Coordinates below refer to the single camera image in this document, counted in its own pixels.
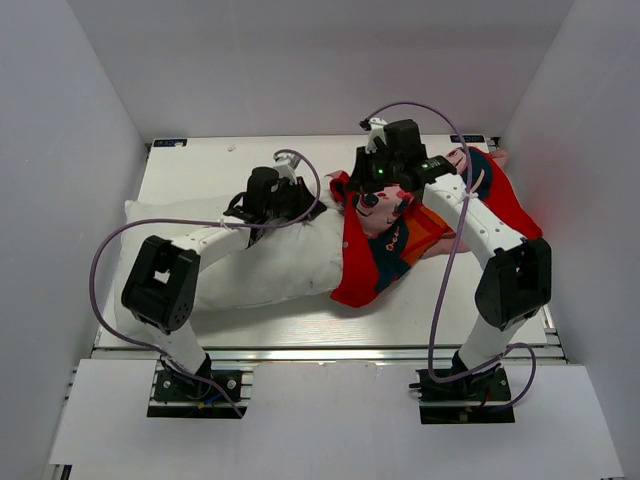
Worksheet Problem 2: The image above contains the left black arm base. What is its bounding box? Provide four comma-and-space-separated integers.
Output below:
146, 366, 253, 420

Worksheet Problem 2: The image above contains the blue label sticker left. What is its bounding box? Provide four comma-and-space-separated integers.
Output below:
152, 138, 187, 148

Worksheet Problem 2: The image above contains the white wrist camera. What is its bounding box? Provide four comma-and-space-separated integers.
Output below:
273, 151, 301, 183
359, 117, 387, 154

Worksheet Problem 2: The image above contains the blue label sticker right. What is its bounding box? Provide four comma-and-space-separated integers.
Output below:
449, 135, 486, 144

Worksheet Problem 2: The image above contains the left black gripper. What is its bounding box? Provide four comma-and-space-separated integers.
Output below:
265, 178, 326, 223

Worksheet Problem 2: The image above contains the purple cable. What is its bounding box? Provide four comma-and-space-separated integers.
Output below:
87, 148, 323, 418
357, 101, 539, 412

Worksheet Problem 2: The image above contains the white pillow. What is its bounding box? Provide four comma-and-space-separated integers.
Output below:
109, 191, 344, 340

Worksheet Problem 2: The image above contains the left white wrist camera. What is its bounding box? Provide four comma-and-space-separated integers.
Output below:
273, 151, 301, 183

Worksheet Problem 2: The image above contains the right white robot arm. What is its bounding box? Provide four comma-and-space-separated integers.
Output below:
347, 117, 552, 399

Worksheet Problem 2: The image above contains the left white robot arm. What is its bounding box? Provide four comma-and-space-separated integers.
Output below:
121, 166, 323, 399

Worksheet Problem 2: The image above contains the blue label sticker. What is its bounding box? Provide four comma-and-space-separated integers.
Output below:
449, 135, 486, 144
152, 138, 187, 148

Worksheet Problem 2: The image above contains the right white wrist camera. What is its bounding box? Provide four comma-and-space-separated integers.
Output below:
359, 117, 387, 154

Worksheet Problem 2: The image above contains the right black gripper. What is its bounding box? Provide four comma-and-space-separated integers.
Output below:
346, 145, 402, 195

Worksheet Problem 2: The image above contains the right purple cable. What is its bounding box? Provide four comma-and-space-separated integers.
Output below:
357, 101, 539, 412

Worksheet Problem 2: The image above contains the red cartoon print pillowcase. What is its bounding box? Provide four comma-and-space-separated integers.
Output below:
323, 147, 543, 308

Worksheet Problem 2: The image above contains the aluminium table frame rail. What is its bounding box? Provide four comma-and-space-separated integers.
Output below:
90, 345, 566, 362

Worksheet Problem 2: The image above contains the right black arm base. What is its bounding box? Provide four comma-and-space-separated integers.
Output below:
408, 366, 515, 425

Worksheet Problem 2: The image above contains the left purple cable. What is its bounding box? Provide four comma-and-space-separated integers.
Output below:
87, 148, 323, 418

